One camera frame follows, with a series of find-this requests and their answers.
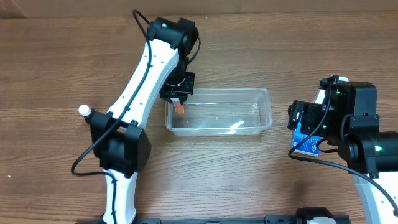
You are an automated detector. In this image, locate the orange bottle white cap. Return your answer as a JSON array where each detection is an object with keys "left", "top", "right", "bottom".
[{"left": 172, "top": 98, "right": 185, "bottom": 115}]

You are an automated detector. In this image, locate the black bottle white cap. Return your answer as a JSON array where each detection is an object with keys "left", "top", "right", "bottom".
[{"left": 78, "top": 105, "right": 93, "bottom": 119}]

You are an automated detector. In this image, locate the white blue box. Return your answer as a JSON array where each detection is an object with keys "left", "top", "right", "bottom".
[{"left": 313, "top": 77, "right": 349, "bottom": 104}]

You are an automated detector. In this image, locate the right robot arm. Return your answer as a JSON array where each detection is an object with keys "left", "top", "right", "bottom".
[{"left": 287, "top": 75, "right": 397, "bottom": 223}]

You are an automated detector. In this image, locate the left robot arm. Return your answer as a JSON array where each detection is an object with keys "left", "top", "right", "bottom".
[{"left": 79, "top": 17, "right": 200, "bottom": 223}]

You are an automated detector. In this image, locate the clear plastic container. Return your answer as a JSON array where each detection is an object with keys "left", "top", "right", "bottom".
[{"left": 165, "top": 88, "right": 272, "bottom": 136}]

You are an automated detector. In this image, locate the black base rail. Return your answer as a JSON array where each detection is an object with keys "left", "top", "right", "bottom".
[{"left": 76, "top": 206, "right": 352, "bottom": 224}]

